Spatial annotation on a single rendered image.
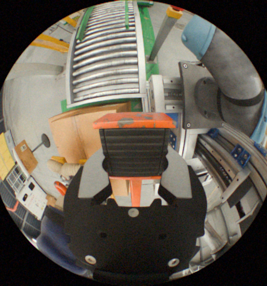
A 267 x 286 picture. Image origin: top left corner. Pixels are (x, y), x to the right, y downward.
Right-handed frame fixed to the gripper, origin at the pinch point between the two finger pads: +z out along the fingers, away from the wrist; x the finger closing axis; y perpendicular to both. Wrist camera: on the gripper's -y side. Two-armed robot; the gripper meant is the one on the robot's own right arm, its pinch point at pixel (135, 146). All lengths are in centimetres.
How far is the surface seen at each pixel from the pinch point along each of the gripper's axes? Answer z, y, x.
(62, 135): 24.3, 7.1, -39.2
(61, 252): -23.8, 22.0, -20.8
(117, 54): 64, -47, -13
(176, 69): 118, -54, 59
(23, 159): 29, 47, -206
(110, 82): 64, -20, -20
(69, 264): -27.9, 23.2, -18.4
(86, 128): 24.3, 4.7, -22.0
